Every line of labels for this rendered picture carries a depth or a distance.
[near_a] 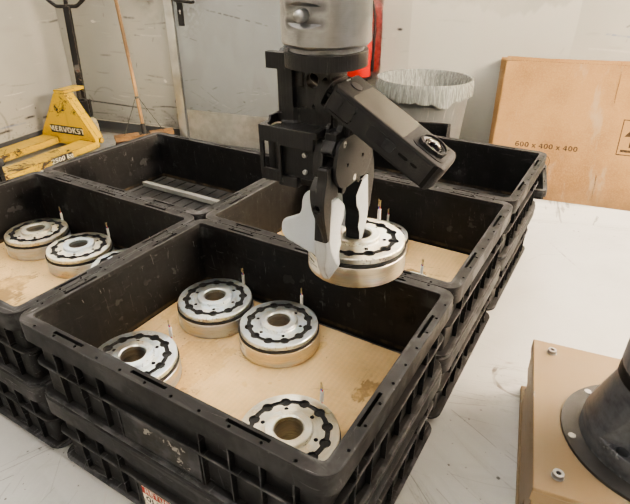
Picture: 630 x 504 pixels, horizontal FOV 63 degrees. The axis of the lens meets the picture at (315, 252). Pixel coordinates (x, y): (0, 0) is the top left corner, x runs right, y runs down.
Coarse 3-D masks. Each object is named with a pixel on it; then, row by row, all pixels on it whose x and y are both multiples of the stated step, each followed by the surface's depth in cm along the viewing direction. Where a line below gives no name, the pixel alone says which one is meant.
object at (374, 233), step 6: (342, 228) 55; (366, 228) 55; (372, 228) 55; (342, 234) 54; (372, 234) 54; (378, 234) 54; (342, 240) 53; (348, 240) 53; (354, 240) 53; (360, 240) 53; (366, 240) 53; (372, 240) 53; (378, 240) 54; (354, 246) 53; (360, 246) 53; (366, 246) 53
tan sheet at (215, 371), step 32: (160, 320) 72; (192, 352) 66; (224, 352) 66; (320, 352) 66; (352, 352) 66; (384, 352) 66; (192, 384) 61; (224, 384) 61; (256, 384) 61; (288, 384) 61; (320, 384) 61; (352, 384) 61; (352, 416) 57
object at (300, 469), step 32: (192, 224) 76; (224, 224) 76; (128, 256) 68; (416, 288) 61; (32, 320) 55; (64, 352) 52; (96, 352) 51; (416, 352) 51; (128, 384) 48; (160, 384) 47; (384, 384) 47; (192, 416) 44; (224, 416) 44; (384, 416) 46; (256, 448) 41; (288, 448) 41; (352, 448) 41; (288, 480) 41; (320, 480) 39
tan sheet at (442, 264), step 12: (408, 240) 93; (408, 252) 89; (420, 252) 89; (432, 252) 89; (444, 252) 89; (456, 252) 89; (408, 264) 86; (420, 264) 86; (432, 264) 86; (444, 264) 86; (456, 264) 86; (432, 276) 82; (444, 276) 82
